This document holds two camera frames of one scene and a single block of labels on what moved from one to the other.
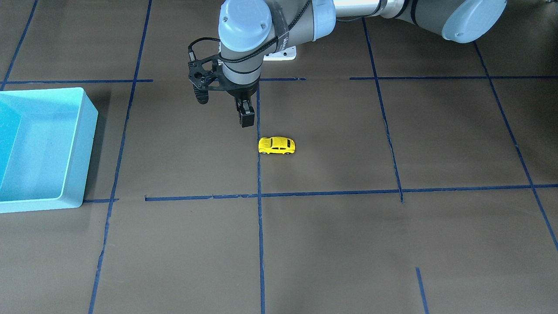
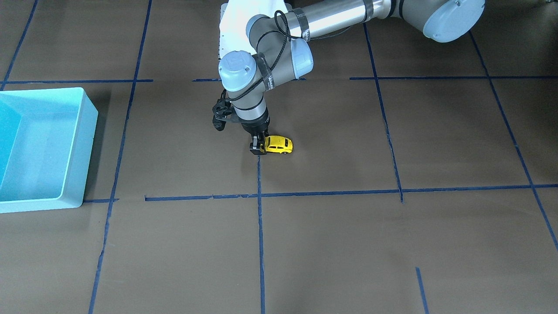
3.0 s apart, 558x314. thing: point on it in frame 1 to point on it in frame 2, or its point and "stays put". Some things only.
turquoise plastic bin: x=47 y=138 stays put
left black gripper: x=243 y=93 to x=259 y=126
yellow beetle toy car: x=276 y=145 stays put
